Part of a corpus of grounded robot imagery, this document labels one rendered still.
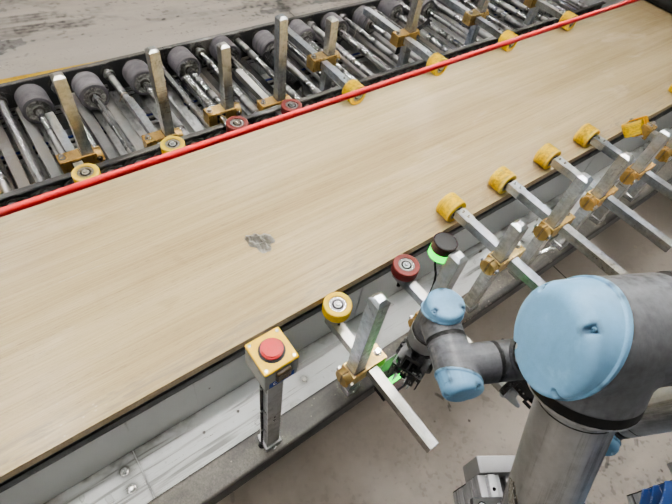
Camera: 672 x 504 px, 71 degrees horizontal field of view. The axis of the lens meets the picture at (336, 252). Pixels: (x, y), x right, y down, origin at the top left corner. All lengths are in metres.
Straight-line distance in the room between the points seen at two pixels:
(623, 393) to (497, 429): 1.77
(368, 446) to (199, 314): 1.08
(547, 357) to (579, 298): 0.07
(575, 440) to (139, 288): 1.06
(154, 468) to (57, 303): 0.49
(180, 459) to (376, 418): 0.97
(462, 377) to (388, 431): 1.30
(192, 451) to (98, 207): 0.74
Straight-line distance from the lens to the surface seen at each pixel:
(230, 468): 1.32
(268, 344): 0.84
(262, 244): 1.36
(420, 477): 2.11
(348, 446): 2.08
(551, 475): 0.63
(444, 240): 1.15
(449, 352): 0.87
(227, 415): 1.44
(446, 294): 0.90
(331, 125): 1.80
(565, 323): 0.50
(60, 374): 1.27
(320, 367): 1.50
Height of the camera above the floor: 1.98
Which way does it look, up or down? 52 degrees down
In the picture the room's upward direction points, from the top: 11 degrees clockwise
